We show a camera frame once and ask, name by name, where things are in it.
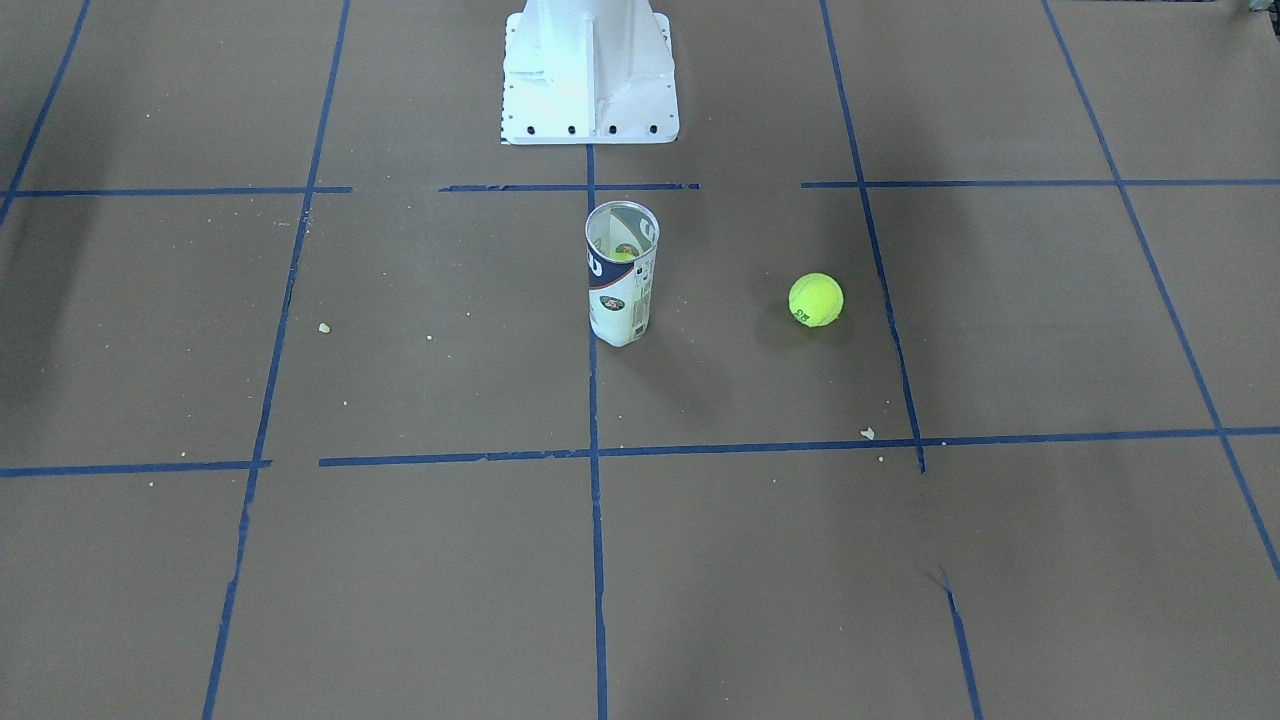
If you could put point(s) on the white tennis ball can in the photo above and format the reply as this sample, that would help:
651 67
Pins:
620 294

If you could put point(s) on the yellow-green tennis ball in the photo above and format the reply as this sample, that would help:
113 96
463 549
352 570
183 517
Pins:
815 300

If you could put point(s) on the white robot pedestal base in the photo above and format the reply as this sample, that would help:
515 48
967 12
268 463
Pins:
588 73

